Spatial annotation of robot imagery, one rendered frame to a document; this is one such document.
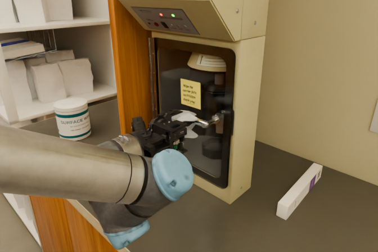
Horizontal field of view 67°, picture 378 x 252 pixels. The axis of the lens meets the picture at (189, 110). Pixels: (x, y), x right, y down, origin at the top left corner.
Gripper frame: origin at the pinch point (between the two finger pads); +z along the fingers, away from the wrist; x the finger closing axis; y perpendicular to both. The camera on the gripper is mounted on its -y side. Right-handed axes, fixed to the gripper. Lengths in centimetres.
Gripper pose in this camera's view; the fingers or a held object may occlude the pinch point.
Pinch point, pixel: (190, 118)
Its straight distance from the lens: 77.3
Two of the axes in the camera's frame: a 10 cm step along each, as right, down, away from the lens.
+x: -0.3, -9.3, -3.6
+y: 7.3, 2.3, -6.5
